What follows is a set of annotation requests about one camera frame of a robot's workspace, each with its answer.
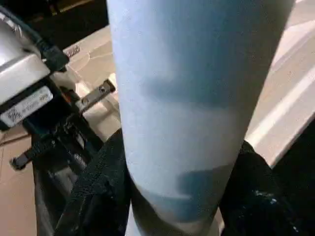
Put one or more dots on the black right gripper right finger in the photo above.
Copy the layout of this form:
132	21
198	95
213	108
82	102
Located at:
253	209

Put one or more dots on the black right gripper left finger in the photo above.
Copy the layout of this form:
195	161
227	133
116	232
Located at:
98	196

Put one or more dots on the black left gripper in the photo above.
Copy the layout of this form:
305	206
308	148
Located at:
61	147

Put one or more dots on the white plastic table leg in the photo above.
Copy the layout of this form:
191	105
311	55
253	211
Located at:
184	98

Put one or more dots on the white plastic table top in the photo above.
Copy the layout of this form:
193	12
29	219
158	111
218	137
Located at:
283	73

